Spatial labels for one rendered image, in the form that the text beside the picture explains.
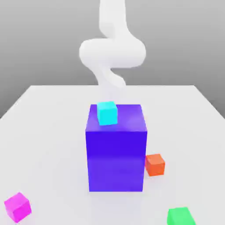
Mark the small cyan cube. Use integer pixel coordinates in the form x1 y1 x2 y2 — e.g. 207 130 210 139
96 101 118 126

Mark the small orange cube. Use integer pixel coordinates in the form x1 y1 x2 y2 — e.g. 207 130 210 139
145 153 166 177

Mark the small green cube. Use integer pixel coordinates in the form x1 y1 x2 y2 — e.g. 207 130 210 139
166 207 197 225

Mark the small magenta cube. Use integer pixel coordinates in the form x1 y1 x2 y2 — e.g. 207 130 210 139
4 192 32 223

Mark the large blue box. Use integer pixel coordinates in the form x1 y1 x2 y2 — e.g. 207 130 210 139
85 104 148 192

